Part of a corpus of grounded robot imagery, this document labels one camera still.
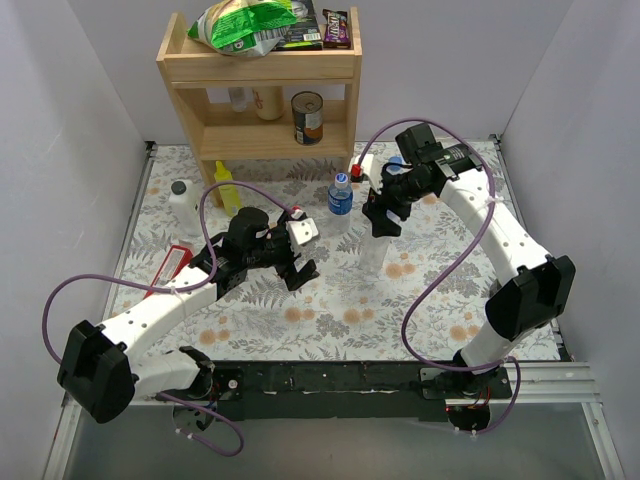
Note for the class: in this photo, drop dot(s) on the white blue cap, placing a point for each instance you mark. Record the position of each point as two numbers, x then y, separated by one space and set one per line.
341 178

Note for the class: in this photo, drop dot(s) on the tin can with label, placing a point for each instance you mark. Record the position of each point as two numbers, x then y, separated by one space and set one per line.
307 112

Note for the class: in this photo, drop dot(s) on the blue label water bottle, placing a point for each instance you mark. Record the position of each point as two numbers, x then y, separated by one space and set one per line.
394 166
340 201

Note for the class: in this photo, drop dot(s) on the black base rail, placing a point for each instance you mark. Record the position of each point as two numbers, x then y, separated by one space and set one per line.
305 390

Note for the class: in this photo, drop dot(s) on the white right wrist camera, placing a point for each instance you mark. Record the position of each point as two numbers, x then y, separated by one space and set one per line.
370 170

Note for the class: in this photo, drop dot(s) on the green chip bag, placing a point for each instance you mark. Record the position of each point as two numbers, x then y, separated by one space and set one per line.
243 28

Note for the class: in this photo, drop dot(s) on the red rectangular box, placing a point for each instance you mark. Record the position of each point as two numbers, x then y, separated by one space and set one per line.
175 260

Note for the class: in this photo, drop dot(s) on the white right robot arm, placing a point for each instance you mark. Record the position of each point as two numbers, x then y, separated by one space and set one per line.
534 285

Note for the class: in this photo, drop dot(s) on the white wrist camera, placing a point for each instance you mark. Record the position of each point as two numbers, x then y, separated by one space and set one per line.
370 170
302 229

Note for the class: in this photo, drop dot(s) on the beige cylinder bottle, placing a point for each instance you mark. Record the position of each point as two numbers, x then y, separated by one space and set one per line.
268 102

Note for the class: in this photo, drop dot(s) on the floral tablecloth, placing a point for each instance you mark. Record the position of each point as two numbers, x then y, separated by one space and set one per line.
345 313

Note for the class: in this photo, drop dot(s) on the white bottle black cap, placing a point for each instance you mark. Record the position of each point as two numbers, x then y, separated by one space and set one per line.
184 200

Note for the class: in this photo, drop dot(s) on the yellow squeeze bottle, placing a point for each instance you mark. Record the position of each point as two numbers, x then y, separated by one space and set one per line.
228 192

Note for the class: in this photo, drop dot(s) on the black snack box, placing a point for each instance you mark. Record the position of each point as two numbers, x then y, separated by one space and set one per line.
305 34

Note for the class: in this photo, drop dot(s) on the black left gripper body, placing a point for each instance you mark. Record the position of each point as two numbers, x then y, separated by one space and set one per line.
288 260

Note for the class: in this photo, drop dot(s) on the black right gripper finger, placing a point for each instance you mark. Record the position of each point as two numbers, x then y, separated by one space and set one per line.
396 216
375 211

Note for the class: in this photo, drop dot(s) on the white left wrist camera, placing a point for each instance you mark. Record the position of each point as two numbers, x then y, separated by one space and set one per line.
302 229

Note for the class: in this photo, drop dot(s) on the brown candy bar pack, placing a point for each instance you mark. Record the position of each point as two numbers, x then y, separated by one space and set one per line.
336 35

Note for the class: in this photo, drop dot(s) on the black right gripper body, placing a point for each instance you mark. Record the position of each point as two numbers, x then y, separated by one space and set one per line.
382 209

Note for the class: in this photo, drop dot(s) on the wooden shelf rack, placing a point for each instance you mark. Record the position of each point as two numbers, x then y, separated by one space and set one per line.
197 80

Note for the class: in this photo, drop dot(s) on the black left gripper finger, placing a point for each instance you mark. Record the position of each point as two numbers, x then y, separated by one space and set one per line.
295 279
286 270

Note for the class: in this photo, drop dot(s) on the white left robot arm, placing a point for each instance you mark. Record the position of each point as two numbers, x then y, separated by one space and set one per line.
103 367

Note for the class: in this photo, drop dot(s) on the clear plastic bottle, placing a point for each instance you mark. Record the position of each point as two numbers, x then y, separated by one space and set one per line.
373 253

